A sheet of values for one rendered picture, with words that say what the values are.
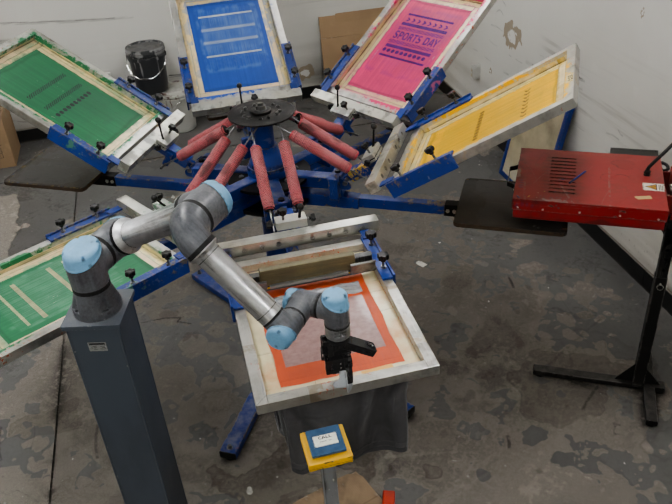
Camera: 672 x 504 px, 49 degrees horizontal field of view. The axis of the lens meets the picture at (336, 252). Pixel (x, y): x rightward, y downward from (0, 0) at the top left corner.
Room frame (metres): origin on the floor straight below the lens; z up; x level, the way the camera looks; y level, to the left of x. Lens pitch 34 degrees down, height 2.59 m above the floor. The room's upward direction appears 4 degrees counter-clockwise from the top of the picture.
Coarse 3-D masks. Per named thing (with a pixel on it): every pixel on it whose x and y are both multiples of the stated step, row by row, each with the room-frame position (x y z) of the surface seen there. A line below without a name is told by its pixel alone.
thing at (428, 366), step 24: (360, 240) 2.48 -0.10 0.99; (240, 264) 2.37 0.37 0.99; (264, 264) 2.37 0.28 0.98; (384, 288) 2.18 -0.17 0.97; (240, 312) 2.07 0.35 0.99; (408, 312) 2.00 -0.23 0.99; (240, 336) 1.94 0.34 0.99; (408, 336) 1.91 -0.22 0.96; (432, 360) 1.75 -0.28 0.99; (360, 384) 1.68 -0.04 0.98; (384, 384) 1.69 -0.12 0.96; (264, 408) 1.62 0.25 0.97
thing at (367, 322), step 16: (352, 304) 2.12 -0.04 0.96; (368, 304) 2.11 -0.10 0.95; (352, 320) 2.02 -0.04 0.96; (368, 320) 2.02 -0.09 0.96; (384, 320) 2.01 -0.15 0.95; (368, 336) 1.93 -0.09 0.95; (384, 336) 1.93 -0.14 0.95; (352, 352) 1.86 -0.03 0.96; (384, 352) 1.85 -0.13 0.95; (400, 352) 1.84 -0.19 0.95; (352, 368) 1.78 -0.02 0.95; (368, 368) 1.78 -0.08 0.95
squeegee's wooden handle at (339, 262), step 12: (348, 252) 2.29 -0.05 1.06; (288, 264) 2.25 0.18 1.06; (300, 264) 2.24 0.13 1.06; (312, 264) 2.25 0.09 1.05; (324, 264) 2.26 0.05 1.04; (336, 264) 2.27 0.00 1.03; (348, 264) 2.27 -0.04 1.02; (264, 276) 2.21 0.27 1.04; (276, 276) 2.22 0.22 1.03; (288, 276) 2.23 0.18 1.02; (300, 276) 2.24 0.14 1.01; (312, 276) 2.25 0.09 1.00
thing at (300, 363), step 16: (288, 288) 2.24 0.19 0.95; (304, 288) 2.23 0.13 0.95; (320, 320) 2.04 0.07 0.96; (304, 336) 1.96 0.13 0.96; (272, 352) 1.89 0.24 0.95; (288, 352) 1.88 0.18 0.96; (304, 352) 1.88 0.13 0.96; (320, 352) 1.87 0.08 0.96; (288, 368) 1.80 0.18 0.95; (304, 368) 1.80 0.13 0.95; (320, 368) 1.79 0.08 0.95; (288, 384) 1.73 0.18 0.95
